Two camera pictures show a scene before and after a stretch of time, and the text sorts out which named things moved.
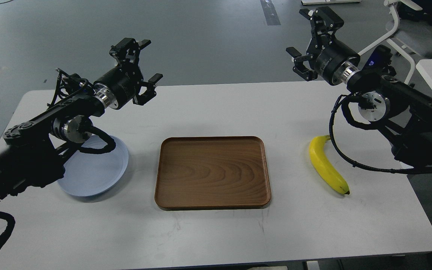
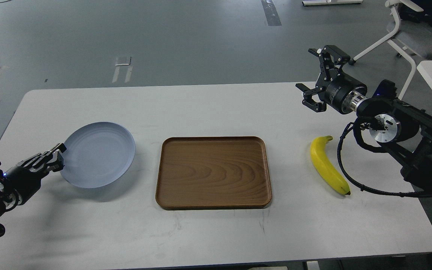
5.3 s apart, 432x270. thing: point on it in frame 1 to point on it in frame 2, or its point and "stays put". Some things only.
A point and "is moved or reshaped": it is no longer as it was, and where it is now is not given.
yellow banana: x=321 y=162 stays put
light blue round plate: x=87 y=174 is moved or reshaped
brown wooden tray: x=195 y=172 stays put
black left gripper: x=119 y=87 to x=24 y=183
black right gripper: x=332 y=60 to x=342 y=93
